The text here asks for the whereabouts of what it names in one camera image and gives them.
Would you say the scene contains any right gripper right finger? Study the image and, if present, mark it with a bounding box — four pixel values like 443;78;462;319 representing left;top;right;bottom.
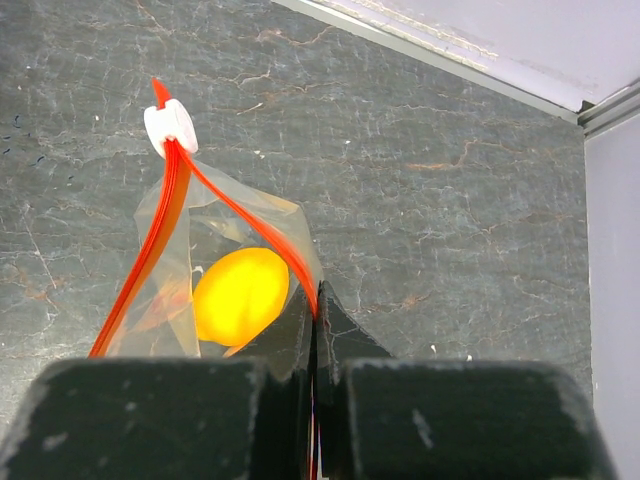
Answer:
316;282;617;479

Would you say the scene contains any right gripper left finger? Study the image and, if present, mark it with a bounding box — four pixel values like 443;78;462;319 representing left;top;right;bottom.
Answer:
1;291;312;479

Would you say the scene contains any yellow toy lemon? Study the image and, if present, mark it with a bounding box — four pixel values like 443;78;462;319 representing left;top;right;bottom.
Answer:
193;247;290;347

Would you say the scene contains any clear orange zip top bag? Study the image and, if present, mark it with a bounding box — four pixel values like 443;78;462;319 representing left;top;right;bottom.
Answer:
87;77;326;480

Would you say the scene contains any aluminium frame rail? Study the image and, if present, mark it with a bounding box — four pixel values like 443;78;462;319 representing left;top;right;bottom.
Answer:
283;1;639;136

